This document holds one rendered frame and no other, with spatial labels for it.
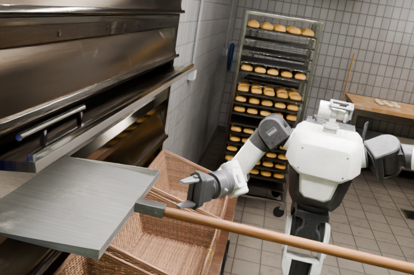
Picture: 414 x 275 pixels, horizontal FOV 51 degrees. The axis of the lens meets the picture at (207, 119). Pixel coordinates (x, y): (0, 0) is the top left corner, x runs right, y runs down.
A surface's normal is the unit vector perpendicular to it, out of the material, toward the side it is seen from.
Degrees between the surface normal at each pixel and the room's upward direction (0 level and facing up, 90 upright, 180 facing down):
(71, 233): 1
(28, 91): 70
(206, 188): 90
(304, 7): 90
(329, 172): 91
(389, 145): 38
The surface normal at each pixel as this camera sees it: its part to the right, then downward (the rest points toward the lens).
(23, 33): 0.98, 0.18
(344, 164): -0.30, 0.22
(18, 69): 0.97, -0.15
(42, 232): 0.16, -0.95
